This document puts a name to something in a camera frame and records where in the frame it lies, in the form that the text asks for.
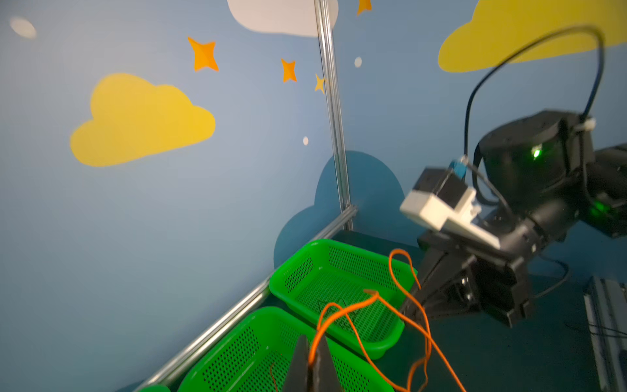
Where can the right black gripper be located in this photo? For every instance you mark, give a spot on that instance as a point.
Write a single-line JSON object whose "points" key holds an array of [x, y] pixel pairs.
{"points": [[459, 276]]}

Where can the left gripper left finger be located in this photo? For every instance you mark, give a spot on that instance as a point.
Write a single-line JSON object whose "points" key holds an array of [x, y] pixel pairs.
{"points": [[297, 378]]}

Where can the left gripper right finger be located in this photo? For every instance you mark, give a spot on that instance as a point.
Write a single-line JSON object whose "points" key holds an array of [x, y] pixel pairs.
{"points": [[323, 375]]}

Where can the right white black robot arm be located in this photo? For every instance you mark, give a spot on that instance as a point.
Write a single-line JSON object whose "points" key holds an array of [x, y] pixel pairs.
{"points": [[486, 217]]}

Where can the middle green plastic basket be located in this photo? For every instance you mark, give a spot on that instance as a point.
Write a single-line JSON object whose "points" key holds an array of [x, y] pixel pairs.
{"points": [[254, 356]]}

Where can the green plastic basket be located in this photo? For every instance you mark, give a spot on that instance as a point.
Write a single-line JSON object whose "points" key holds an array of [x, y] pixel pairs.
{"points": [[155, 388], [254, 356], [326, 271]]}

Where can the right green plastic basket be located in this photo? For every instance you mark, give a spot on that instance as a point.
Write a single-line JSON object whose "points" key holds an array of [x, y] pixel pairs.
{"points": [[326, 271]]}

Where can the left green plastic basket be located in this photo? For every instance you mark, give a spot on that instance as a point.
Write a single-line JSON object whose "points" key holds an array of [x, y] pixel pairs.
{"points": [[155, 388]]}

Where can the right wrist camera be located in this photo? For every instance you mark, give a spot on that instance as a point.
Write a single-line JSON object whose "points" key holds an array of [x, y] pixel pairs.
{"points": [[442, 201]]}

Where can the aluminium frame back bar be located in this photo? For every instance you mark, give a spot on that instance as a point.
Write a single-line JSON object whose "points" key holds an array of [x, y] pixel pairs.
{"points": [[185, 359]]}

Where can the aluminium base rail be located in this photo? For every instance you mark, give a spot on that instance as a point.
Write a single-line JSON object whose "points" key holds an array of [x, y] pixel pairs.
{"points": [[605, 302]]}

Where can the aluminium frame right post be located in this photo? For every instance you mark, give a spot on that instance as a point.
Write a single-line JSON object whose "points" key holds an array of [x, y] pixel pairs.
{"points": [[327, 53]]}

